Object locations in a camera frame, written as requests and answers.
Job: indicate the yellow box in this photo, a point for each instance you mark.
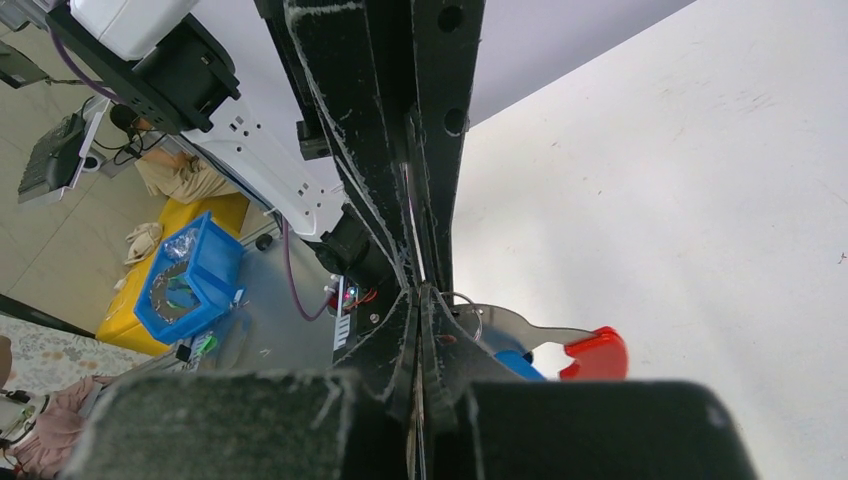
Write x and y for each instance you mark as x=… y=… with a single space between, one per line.
x=120 y=326

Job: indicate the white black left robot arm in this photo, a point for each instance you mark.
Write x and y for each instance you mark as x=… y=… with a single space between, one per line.
x=208 y=72

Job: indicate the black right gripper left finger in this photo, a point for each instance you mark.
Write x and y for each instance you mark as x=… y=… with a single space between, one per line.
x=383 y=360

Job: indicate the blue plastic bin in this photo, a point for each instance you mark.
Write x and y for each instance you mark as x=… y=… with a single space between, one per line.
x=198 y=287

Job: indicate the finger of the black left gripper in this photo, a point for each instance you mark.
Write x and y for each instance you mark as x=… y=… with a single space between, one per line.
x=445 y=37
x=352 y=71

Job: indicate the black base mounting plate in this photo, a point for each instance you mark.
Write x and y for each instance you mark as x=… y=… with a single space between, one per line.
x=358 y=311

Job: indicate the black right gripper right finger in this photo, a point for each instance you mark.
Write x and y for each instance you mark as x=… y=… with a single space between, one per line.
x=451 y=359

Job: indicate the blue key tag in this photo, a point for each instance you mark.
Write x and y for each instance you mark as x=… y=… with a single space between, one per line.
x=516 y=363

